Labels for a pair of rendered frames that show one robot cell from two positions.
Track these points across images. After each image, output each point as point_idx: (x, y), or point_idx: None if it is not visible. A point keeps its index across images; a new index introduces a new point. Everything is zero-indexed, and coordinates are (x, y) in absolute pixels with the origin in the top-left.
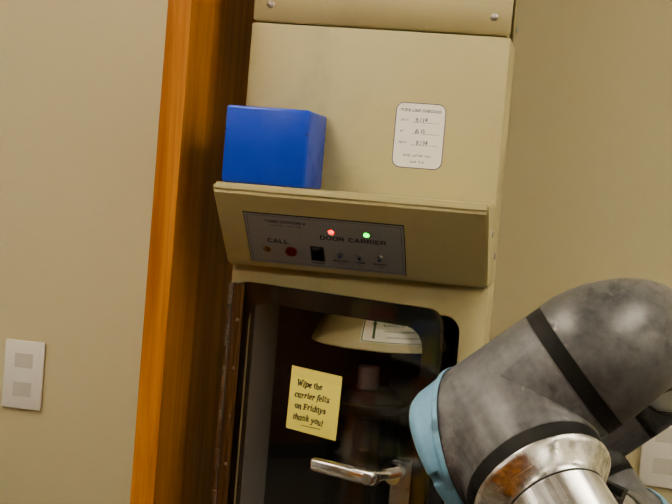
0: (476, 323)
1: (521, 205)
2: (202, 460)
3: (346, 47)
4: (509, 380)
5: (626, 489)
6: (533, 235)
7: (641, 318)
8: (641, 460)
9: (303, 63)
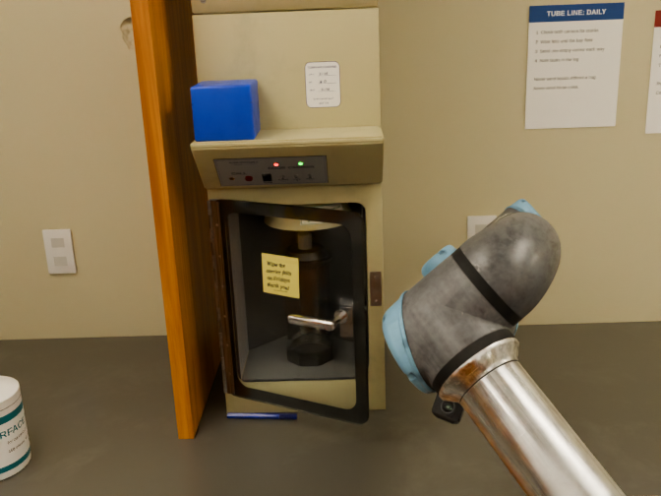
0: (376, 205)
1: None
2: (203, 306)
3: (263, 27)
4: (451, 308)
5: None
6: (387, 115)
7: (532, 254)
8: None
9: (233, 41)
